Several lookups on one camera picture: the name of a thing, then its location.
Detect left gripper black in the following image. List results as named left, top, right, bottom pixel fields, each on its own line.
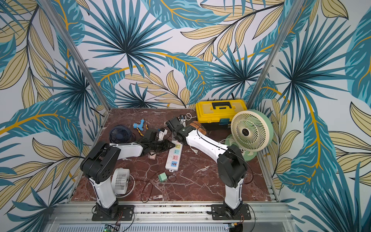
left=150, top=138, right=176, bottom=152

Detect pink plug adapter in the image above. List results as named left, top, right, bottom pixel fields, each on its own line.
left=148, top=154, right=157, bottom=160

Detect white power strip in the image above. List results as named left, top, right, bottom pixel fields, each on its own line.
left=165, top=140, right=183, bottom=172

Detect green plug adapter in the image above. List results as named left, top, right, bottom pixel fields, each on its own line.
left=158, top=172, right=168, bottom=183

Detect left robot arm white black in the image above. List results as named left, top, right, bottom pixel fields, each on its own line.
left=80, top=130, right=176, bottom=210

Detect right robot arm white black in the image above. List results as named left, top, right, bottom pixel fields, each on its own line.
left=166, top=118, right=248, bottom=211

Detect orange small desk fan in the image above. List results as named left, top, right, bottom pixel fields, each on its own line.
left=190, top=121, right=207, bottom=135

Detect dark blue small fan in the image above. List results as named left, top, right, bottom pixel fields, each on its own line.
left=109, top=125, right=132, bottom=144

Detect white small fan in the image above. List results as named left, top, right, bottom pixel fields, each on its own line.
left=111, top=168, right=130, bottom=195

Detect large green cream desk fan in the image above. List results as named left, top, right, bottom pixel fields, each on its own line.
left=225, top=110, right=274, bottom=161

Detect blue plastic toy figure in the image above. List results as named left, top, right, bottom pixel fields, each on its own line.
left=133, top=119, right=145, bottom=131

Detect yellow black toolbox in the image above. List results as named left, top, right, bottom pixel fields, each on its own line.
left=196, top=100, right=247, bottom=131

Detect yellow handled pliers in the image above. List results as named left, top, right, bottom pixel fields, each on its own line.
left=136, top=124, right=148, bottom=137

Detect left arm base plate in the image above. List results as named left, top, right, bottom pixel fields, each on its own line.
left=92, top=204, right=134, bottom=221

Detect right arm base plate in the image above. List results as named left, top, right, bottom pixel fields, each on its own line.
left=207, top=204, right=252, bottom=221

